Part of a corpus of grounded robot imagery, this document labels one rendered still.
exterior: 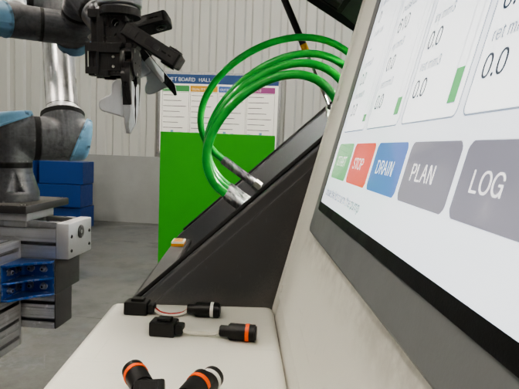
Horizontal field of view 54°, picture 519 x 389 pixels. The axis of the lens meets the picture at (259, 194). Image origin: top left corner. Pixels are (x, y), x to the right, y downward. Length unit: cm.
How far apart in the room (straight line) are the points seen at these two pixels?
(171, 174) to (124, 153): 370
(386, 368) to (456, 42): 17
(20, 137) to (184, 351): 96
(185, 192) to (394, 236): 407
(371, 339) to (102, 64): 74
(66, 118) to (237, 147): 294
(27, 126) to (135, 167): 649
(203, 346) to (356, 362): 29
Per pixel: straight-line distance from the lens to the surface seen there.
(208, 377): 44
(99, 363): 56
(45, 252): 139
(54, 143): 144
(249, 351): 58
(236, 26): 775
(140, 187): 789
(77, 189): 723
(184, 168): 432
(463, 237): 22
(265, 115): 746
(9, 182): 142
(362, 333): 32
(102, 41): 96
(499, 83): 23
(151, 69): 107
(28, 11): 129
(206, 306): 67
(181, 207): 435
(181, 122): 765
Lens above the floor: 120
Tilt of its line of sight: 5 degrees down
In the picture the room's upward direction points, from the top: 2 degrees clockwise
